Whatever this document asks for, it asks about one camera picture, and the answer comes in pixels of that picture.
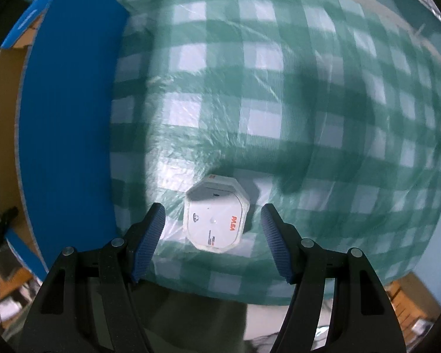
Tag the blue cardboard box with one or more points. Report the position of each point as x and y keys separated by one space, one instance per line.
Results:
x=70 y=117

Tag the green white checkered tablecloth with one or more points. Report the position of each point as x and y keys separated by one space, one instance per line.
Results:
x=279 y=99

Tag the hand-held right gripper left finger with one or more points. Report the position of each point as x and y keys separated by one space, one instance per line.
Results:
x=150 y=239

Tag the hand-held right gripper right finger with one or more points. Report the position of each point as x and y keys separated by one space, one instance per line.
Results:
x=275 y=239

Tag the brown cardboard box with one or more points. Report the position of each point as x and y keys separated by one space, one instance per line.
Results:
x=411 y=301

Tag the white octagonal box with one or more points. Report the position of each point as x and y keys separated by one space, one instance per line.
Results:
x=215 y=220

